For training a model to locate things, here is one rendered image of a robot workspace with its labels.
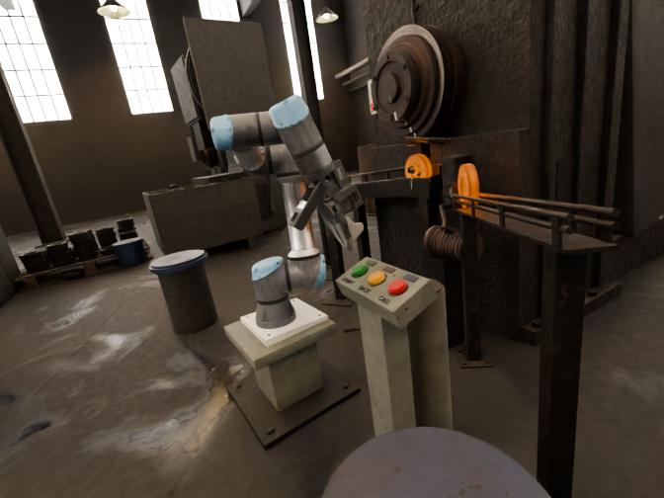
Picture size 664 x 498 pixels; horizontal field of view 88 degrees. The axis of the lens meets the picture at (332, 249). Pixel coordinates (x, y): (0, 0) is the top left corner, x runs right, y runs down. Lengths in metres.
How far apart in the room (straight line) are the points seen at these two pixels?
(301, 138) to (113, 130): 10.74
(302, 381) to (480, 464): 0.86
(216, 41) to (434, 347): 3.72
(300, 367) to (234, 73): 3.35
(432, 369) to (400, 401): 0.14
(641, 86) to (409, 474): 1.93
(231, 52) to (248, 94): 0.41
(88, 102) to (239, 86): 7.75
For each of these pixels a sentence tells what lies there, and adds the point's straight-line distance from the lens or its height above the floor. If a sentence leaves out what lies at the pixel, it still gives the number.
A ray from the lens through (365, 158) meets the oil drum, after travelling 4.59.
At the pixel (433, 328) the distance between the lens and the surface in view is 0.94.
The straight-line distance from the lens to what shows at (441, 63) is 1.57.
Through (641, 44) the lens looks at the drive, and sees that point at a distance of 2.15.
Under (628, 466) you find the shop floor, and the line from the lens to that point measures 1.31.
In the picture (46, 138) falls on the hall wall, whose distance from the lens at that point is 11.53.
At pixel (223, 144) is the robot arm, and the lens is 0.84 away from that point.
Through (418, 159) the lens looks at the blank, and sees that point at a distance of 1.71.
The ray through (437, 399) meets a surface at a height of 0.20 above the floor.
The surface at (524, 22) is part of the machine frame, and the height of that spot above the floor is 1.22.
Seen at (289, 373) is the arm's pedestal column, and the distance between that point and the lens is 1.33.
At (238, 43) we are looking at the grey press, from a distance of 4.25.
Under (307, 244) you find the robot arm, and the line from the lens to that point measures 1.22.
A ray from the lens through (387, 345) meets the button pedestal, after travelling 0.81.
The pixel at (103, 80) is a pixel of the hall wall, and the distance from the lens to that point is 11.59.
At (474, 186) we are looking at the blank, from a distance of 1.24.
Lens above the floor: 0.90
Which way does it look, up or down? 16 degrees down
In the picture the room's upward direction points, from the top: 9 degrees counter-clockwise
